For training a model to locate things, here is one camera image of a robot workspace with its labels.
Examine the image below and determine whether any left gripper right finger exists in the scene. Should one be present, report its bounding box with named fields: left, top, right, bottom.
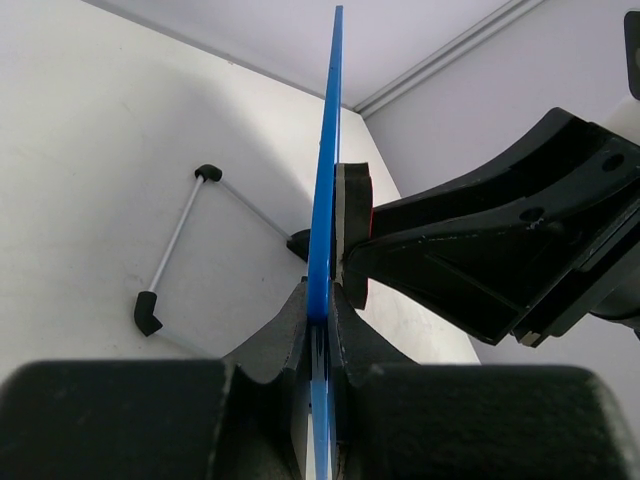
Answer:
left=328, top=285, right=639, bottom=479

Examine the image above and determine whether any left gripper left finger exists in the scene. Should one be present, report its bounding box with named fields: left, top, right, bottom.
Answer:
left=1, top=284, right=309, bottom=479

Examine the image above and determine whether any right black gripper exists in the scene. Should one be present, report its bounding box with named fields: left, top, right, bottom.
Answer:
left=347, top=107, right=639, bottom=348

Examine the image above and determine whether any blue framed whiteboard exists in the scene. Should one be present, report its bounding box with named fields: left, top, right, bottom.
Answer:
left=306, top=5, right=344, bottom=479

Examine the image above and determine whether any whiteboard metal stand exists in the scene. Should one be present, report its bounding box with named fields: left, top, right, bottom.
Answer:
left=133, top=165, right=303, bottom=358

